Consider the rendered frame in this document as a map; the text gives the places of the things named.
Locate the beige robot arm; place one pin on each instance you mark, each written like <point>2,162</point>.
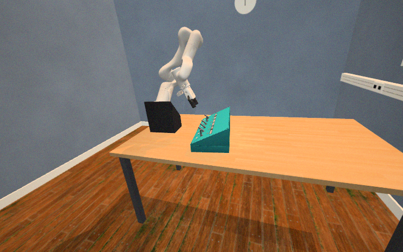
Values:
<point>184,56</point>

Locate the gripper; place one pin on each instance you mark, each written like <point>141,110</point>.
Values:
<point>190,96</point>

